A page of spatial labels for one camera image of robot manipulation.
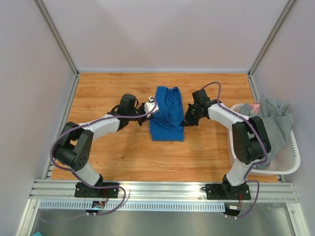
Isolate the blue t-shirt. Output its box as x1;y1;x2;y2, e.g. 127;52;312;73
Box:
150;86;184;142

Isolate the grey shirt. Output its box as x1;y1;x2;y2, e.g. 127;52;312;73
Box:
239;95;293;170

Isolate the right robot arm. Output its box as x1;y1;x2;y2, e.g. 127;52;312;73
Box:
181;89;271;199

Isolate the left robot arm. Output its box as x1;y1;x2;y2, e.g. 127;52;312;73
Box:
50;94;158;197

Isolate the white laundry basket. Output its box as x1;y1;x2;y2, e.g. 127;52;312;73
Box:
227;104;301;176

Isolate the pink patterned garment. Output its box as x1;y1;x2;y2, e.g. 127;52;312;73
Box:
249;103;260;114

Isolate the teal object at bottom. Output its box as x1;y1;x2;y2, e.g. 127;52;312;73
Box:
31;232;43;236

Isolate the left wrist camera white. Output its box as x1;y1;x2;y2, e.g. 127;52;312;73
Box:
144;96;159;118

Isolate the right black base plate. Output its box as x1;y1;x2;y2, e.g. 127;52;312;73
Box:
201;183;252;200

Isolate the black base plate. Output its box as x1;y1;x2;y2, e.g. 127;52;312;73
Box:
201;183;252;200
74;182;119;199

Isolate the slotted cable duct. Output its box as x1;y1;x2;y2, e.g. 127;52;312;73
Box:
38;200;225;212

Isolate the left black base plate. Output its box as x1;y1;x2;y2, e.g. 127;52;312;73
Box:
74;182;119;199

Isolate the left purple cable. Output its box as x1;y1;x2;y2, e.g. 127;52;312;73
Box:
50;97;158;217

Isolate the aluminium front rail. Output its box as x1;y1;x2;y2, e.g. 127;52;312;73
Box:
29;179;299;203

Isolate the right aluminium frame post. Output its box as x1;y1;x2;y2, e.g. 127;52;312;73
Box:
247;0;297;78

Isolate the aluminium frame post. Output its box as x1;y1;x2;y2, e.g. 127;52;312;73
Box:
247;0;297;78
34;0;79;76

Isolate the left aluminium frame post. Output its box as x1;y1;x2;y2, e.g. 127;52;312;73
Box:
34;0;79;76

